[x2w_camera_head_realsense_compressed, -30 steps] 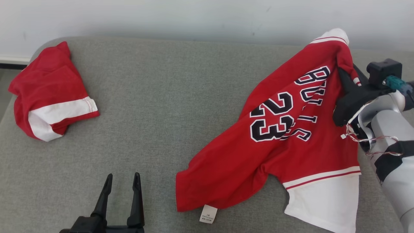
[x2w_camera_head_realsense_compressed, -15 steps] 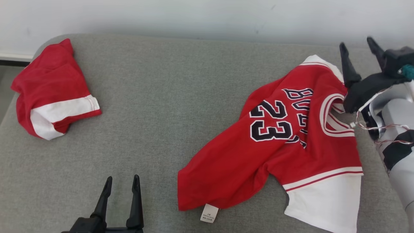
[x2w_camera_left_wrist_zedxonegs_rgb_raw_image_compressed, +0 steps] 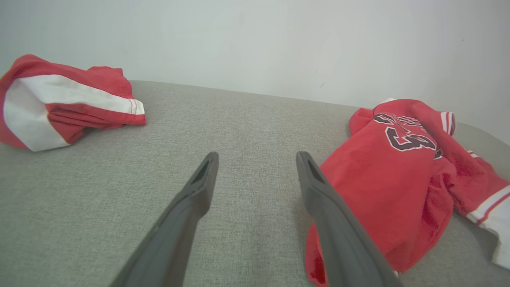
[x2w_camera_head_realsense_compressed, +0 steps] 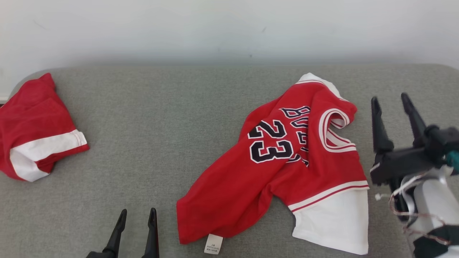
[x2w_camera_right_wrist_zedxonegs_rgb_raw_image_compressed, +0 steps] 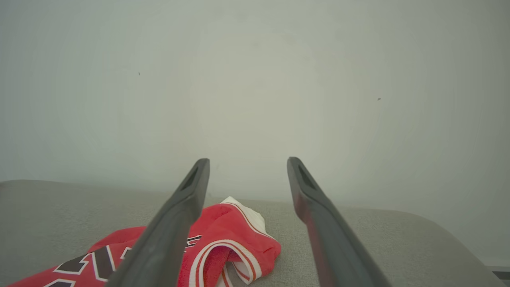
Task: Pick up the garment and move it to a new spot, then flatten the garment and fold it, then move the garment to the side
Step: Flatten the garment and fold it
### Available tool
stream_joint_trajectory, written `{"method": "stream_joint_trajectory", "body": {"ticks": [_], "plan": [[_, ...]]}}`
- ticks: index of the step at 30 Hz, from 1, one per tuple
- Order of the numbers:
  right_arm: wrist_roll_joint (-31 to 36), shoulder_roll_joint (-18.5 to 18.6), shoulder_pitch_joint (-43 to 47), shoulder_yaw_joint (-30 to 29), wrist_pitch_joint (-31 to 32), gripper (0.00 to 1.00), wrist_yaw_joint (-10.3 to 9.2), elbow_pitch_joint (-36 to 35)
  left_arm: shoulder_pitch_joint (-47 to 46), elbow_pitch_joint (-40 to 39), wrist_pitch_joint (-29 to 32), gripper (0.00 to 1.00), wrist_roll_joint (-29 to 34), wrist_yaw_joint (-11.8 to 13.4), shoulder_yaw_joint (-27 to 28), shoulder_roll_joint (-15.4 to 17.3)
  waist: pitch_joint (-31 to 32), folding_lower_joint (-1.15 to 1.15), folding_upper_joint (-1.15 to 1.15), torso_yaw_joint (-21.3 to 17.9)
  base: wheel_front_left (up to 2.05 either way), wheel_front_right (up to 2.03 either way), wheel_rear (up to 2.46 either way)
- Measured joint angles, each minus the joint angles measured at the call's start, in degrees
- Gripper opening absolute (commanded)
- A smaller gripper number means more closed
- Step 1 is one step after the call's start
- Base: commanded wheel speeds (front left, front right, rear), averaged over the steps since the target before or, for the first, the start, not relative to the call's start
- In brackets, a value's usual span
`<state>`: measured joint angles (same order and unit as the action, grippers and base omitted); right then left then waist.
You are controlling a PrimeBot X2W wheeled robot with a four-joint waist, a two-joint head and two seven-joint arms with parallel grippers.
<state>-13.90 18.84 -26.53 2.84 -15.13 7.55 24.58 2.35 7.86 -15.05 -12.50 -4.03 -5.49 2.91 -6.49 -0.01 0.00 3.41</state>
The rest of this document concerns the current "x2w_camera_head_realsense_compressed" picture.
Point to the grey fabric sofa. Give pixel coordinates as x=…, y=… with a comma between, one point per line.
x=161, y=143

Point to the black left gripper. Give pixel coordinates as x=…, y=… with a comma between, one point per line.
x=96, y=254

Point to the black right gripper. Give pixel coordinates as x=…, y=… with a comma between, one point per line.
x=401, y=163

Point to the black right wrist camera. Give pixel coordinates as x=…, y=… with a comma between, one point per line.
x=441, y=139

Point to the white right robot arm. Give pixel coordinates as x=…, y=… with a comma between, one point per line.
x=434, y=200

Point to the white wall baseboard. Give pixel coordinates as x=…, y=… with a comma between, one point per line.
x=3, y=99

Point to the teal right camera plug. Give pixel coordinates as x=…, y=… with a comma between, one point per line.
x=453, y=159

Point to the red number 23 jersey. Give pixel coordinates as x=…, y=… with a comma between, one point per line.
x=233, y=186

